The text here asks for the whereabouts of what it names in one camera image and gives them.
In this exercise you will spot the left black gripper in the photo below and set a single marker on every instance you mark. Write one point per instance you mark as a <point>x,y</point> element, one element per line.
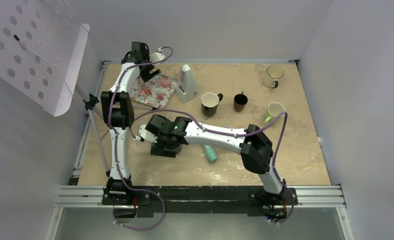
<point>146,76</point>

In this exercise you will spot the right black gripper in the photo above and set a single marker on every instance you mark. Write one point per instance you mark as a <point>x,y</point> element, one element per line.
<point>158,148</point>

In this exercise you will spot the black mug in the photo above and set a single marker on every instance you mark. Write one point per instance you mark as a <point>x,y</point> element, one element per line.
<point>209,103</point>

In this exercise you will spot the brown striped mug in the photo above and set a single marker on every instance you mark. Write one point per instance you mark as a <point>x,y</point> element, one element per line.
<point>239,102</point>

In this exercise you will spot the light green mug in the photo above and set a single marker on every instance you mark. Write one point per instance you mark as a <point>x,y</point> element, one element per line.
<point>273,110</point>

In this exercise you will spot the beige mug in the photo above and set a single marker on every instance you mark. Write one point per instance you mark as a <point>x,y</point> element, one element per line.
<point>273,74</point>

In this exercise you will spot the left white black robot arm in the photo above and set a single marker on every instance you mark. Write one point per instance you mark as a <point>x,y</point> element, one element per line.
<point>118,112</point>

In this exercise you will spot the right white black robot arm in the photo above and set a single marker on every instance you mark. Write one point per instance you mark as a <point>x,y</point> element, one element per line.
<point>254,147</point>

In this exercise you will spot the floral tray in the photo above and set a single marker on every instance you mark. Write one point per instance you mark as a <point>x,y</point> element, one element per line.
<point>156,92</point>

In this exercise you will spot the white wedge-shaped device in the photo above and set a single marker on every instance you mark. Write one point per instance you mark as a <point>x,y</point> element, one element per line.
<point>186,88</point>

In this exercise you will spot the teal cylindrical tube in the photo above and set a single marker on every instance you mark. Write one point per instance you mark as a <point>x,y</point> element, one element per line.
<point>210,153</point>

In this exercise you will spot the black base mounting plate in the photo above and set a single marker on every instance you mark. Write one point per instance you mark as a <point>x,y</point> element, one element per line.
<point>250,200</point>

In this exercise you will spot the white perforated panel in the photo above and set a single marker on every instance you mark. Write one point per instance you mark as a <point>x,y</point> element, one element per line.
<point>42,45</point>

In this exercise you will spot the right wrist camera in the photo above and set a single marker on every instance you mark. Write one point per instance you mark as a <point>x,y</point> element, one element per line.
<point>145,135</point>

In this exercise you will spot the aluminium frame rail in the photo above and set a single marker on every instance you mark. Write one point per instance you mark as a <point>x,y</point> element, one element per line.
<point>309,196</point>

